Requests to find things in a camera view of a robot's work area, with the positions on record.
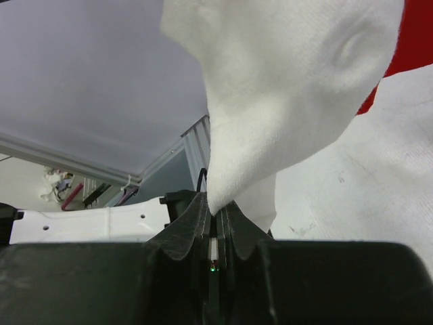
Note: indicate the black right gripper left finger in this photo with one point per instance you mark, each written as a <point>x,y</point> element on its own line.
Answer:
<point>154,282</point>

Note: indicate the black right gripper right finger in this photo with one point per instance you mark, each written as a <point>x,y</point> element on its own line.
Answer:
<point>320,282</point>

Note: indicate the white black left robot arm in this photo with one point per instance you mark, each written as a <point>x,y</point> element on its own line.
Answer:
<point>127,223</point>

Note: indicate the red santa sock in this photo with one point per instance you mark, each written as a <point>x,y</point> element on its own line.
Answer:
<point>399,50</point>

